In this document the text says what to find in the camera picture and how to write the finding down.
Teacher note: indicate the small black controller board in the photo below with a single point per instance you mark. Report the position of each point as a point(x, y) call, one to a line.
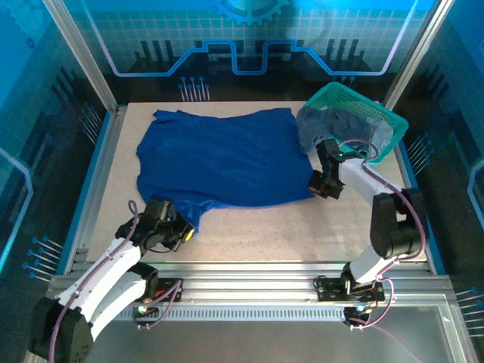
point(357, 314)
point(145, 312)

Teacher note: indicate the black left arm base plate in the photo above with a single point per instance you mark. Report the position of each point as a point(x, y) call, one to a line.
point(168, 289)

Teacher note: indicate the teal plastic basket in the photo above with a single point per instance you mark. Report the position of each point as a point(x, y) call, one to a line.
point(363, 104)

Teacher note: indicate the aluminium table side rail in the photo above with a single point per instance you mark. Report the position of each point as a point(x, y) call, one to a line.
point(98, 177)

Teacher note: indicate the slate grey t-shirt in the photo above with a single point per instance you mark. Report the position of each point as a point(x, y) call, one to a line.
point(325, 125)

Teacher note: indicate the light grey t-shirt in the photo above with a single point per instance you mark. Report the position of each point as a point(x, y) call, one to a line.
point(382, 134)

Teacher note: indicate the grey metal lower platform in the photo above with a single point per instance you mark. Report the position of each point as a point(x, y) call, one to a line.
point(246, 344)

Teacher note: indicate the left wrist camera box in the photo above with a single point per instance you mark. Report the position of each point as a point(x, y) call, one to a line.
point(159, 210)

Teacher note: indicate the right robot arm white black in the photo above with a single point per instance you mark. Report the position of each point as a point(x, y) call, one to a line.
point(393, 227)

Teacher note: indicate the blue table side edge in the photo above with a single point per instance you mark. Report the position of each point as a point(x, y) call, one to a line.
point(406, 166)

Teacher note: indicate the royal blue t-shirt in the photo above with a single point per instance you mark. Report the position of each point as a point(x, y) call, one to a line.
point(227, 162)

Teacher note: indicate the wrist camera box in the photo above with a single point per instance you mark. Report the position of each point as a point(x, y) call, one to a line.
point(159, 210)
point(328, 148)

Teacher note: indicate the aluminium frame post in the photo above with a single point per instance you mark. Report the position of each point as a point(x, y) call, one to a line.
point(417, 53)
point(81, 53)

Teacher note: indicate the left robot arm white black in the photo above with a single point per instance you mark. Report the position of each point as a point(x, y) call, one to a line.
point(113, 264)

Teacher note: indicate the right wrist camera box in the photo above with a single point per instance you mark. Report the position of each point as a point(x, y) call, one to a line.
point(328, 148)

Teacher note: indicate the aluminium mounting rail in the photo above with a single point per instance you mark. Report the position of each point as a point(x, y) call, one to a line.
point(246, 281)

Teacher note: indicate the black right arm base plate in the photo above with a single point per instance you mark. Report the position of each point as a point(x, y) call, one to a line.
point(332, 291)

